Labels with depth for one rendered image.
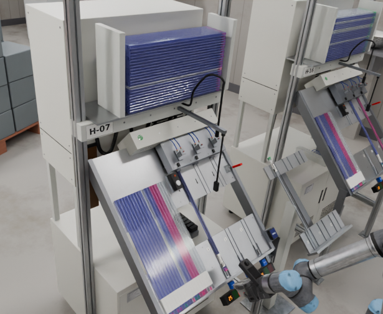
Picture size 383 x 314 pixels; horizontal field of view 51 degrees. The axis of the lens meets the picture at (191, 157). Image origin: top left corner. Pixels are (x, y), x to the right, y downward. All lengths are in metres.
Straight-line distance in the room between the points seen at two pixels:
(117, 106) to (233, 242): 0.83
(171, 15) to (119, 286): 1.22
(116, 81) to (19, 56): 2.70
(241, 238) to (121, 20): 1.10
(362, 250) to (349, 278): 1.50
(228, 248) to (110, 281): 0.56
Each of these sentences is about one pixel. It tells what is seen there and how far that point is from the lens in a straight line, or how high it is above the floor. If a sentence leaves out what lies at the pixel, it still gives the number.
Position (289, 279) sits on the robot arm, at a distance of 1.58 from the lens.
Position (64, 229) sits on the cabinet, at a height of 0.62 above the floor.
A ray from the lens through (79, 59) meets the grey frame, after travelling 1.49.
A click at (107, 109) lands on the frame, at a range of 1.64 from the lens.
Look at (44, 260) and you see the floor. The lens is 3.00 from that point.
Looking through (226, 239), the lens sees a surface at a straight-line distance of 1.90.
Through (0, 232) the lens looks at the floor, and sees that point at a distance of 3.30.
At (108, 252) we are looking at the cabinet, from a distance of 2.09.
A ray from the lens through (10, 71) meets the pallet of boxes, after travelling 4.13.
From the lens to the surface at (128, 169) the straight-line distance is 1.73.
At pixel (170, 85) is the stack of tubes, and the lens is 1.69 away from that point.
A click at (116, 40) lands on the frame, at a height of 1.68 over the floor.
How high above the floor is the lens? 2.06
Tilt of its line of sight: 30 degrees down
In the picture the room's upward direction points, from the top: 5 degrees clockwise
